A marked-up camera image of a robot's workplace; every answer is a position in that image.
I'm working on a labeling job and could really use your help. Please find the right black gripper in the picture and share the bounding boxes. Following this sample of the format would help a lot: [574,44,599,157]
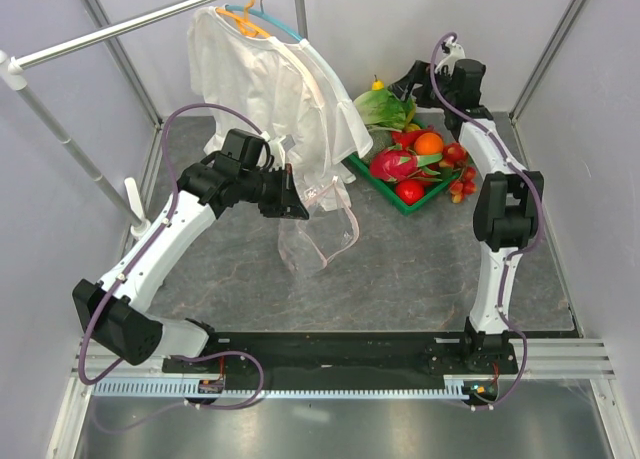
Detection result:
[387,61,455,111]

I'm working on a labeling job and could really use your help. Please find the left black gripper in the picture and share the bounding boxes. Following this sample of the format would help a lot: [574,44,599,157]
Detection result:
[239,164,309,220]

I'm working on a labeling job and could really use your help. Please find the green lettuce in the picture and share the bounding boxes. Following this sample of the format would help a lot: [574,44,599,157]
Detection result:
[353,89,416,130]

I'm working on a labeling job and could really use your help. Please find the clear pink-dotted zip bag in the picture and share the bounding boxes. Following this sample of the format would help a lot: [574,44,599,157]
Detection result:
[278,176,360,277]

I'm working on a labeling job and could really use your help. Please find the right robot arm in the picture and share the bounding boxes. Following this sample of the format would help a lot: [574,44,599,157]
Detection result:
[390,59,544,375]

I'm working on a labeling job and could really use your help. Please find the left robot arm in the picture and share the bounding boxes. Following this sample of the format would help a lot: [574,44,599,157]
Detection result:
[72,129,309,372]

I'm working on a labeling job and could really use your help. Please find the yellow pear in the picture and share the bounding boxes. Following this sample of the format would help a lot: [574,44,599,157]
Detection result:
[371,76,385,91]

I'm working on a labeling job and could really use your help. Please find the red pepper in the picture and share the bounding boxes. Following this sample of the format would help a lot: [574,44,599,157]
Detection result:
[391,127,434,149]

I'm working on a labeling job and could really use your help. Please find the green melon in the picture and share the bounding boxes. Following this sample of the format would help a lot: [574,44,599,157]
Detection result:
[361,129,394,166]

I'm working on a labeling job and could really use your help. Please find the orange fruit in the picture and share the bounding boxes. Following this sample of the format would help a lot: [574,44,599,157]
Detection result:
[413,132,444,156]

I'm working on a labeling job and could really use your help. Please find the pink dragon fruit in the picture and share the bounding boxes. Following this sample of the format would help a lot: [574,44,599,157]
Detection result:
[369,146,443,183]

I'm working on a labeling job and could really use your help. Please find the red lychee bunch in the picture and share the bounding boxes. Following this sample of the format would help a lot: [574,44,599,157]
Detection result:
[438,142,477,204]

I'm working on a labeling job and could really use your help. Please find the green plastic tray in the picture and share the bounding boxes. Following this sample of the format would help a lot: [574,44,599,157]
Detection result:
[346,121,451,216]

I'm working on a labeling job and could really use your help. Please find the red tomato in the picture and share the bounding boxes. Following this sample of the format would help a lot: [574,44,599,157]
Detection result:
[394,179,425,206]

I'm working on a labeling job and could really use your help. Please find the white t-shirt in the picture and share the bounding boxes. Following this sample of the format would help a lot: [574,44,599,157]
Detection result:
[187,7,373,211]

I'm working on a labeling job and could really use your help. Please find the teal clothes hanger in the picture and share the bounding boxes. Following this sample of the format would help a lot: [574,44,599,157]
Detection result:
[249,8,351,103]

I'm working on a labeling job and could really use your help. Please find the orange clothes hanger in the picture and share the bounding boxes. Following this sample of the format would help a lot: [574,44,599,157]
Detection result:
[215,0,270,38]

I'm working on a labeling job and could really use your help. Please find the white metal clothes rack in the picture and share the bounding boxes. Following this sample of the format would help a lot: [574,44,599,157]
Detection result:
[0,0,309,240]

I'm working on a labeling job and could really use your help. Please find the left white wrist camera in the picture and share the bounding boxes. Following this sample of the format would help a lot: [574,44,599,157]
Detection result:
[267,135,295,163]

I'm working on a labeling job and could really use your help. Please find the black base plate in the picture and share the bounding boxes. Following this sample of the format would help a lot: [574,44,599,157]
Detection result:
[162,332,518,389]

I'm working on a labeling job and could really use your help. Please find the light blue cable duct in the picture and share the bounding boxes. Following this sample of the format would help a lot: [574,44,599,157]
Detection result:
[93,377,469,400]

